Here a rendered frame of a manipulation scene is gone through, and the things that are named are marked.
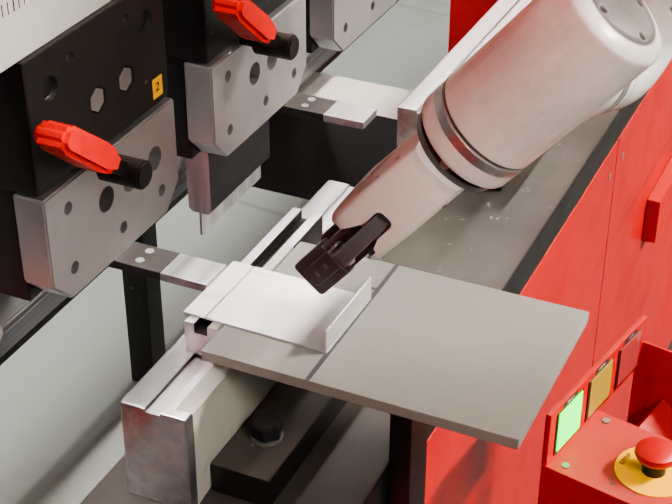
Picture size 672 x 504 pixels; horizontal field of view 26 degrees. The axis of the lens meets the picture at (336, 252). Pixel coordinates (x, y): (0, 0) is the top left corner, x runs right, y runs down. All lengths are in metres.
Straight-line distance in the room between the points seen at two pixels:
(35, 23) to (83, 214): 0.13
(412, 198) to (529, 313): 0.21
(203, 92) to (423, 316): 0.29
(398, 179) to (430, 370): 0.18
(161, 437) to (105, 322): 1.81
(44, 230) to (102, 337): 2.05
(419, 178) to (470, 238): 0.52
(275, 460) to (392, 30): 3.08
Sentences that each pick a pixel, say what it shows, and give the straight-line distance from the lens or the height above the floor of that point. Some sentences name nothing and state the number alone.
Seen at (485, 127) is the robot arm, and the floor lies 1.22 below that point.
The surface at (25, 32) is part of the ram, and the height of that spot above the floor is 1.35.
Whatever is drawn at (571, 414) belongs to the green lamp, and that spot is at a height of 0.82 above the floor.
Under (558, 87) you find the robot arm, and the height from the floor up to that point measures 1.26.
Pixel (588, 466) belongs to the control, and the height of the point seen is 0.78.
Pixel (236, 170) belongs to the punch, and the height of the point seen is 1.12.
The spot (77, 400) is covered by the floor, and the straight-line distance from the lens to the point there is 2.76.
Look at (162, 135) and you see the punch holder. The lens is 0.96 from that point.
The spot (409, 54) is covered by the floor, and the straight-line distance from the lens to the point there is 4.05.
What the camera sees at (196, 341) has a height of 0.98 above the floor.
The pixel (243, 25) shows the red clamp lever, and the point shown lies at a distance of 0.96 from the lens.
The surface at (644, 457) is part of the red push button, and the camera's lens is 1.37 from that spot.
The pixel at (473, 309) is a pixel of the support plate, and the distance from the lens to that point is 1.20.
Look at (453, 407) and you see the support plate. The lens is 1.09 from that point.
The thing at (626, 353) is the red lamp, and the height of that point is 0.82.
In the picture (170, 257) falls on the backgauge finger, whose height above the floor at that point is 1.00.
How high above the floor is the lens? 1.68
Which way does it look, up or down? 32 degrees down
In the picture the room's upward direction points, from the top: straight up
